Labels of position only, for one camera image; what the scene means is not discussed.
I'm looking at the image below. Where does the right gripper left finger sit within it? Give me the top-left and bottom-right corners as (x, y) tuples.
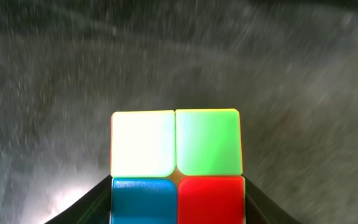
(44, 174), (113, 224)

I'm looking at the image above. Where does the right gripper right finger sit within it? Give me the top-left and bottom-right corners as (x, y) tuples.
(242, 175), (303, 224)

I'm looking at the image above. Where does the many-coloured puzzle cube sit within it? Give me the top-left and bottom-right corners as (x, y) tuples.
(109, 108), (247, 224)

